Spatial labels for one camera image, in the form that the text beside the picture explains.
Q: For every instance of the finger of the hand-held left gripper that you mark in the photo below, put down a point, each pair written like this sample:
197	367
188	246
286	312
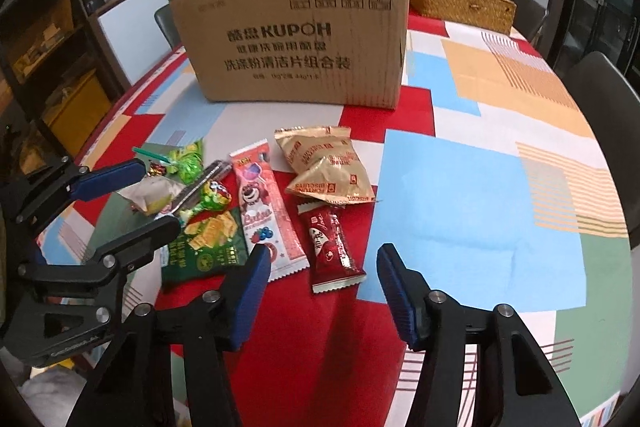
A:
110	178
142	237

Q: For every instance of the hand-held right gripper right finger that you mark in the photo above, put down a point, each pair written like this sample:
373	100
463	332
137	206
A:
400	297

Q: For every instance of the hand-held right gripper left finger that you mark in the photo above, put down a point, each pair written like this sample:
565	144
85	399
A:
249	292

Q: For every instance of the pale cream snack packet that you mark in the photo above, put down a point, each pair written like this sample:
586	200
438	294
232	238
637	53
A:
155	198

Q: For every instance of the small dark red candy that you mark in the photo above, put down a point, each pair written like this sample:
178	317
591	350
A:
157	169

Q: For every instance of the green striped candy stick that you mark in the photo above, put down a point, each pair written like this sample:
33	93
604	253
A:
155	156

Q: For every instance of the dark green cracker packet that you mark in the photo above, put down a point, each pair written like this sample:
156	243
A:
200	252

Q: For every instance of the green candy with red cartoon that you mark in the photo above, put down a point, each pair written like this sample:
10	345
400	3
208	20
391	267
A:
214	198

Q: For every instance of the lime green candy packet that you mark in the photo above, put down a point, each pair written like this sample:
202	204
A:
191	163

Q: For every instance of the red chocolate packet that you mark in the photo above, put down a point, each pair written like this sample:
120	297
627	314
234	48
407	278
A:
327	247

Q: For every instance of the silver striped packet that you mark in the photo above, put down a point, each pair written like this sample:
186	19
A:
207	177

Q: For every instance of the long pink bear packet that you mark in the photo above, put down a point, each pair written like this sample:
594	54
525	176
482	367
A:
260	199

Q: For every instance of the gold biscuit packet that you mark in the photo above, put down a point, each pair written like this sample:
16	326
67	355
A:
310	146
335	181

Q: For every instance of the printed cardboard box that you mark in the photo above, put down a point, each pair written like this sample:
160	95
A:
300	42

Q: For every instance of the yellow storage box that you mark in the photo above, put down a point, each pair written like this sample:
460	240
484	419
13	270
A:
80	112

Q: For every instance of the wooden shelf unit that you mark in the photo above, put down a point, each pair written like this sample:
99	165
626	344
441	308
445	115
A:
45	32

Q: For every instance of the grey dining chair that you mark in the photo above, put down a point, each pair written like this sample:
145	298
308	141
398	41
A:
167	24
527	14
600	122

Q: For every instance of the woven wicker basket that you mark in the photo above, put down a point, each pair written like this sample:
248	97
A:
460	2

